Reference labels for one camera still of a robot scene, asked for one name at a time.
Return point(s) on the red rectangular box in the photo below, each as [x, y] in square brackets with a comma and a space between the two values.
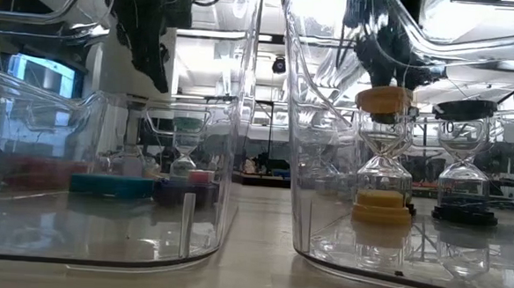
[22, 173]
[77, 170]

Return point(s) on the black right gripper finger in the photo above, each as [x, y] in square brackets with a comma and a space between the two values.
[377, 68]
[419, 75]

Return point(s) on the orange hourglass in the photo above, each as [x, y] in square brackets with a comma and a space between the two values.
[381, 203]

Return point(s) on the teal hourglass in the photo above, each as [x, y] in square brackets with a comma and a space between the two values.
[184, 166]

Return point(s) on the black hourglass marked ten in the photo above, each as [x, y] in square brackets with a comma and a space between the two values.
[462, 172]

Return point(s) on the small black overhead camera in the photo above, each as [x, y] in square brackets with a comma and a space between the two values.
[279, 65]

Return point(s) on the lit monitor screen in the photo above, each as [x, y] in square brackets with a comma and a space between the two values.
[44, 75]

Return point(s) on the clear plastic bin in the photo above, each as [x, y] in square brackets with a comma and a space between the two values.
[27, 149]
[453, 260]
[102, 233]

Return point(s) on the black background machine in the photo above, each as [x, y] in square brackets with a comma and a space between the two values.
[503, 157]

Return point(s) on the teal box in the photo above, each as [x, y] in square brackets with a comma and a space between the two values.
[111, 186]

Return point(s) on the white cylinder shade lamp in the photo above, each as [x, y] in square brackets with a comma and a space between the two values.
[111, 66]

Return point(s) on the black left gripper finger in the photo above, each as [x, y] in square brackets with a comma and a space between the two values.
[147, 50]

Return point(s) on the small lavender wall charger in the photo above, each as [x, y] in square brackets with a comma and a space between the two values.
[132, 166]

